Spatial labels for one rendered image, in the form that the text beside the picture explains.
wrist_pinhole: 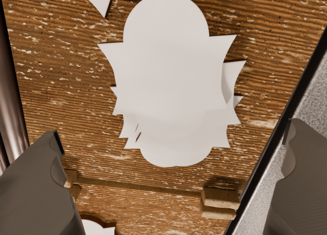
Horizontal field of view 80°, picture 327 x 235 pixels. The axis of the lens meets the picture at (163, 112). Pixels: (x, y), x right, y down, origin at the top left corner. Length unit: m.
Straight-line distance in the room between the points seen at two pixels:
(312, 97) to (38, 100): 0.38
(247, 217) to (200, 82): 0.35
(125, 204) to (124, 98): 0.24
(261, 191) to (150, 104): 0.30
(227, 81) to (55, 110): 0.23
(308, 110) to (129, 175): 0.29
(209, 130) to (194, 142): 0.02
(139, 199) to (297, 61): 0.32
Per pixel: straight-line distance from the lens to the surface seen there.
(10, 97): 0.36
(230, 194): 0.37
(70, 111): 0.30
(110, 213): 0.43
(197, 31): 0.18
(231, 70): 0.21
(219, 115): 0.23
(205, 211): 0.37
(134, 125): 0.26
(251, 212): 0.48
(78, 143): 0.32
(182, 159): 0.27
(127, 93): 0.20
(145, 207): 0.40
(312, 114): 0.36
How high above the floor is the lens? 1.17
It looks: 62 degrees down
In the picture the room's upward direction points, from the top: 178 degrees counter-clockwise
